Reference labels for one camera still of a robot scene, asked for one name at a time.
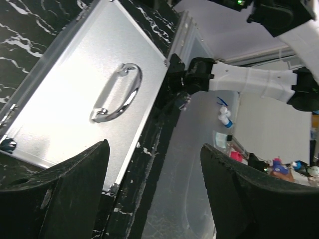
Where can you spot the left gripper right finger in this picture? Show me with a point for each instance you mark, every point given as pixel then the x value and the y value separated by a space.
pixel 249 204

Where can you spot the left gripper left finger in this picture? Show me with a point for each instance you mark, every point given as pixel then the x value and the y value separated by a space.
pixel 60 202

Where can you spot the grey metal medicine case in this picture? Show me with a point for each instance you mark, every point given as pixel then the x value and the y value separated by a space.
pixel 100 82

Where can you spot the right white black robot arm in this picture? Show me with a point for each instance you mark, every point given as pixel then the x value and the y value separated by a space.
pixel 269 48

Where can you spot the background clutter of items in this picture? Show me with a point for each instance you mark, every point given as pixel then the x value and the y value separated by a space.
pixel 302 172

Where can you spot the white blue spray bottle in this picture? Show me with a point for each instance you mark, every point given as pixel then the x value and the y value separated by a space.
pixel 225 113

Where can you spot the aluminium frame rail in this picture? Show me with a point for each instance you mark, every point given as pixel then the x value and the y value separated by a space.
pixel 188 42

